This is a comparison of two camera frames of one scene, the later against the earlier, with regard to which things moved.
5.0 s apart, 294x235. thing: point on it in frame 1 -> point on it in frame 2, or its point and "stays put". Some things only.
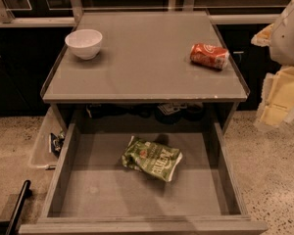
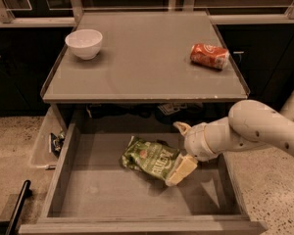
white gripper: [288, 38] -> [195, 141]
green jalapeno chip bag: [152, 159] stays put
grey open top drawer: [93, 193] stays put
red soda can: [210, 56] stays put
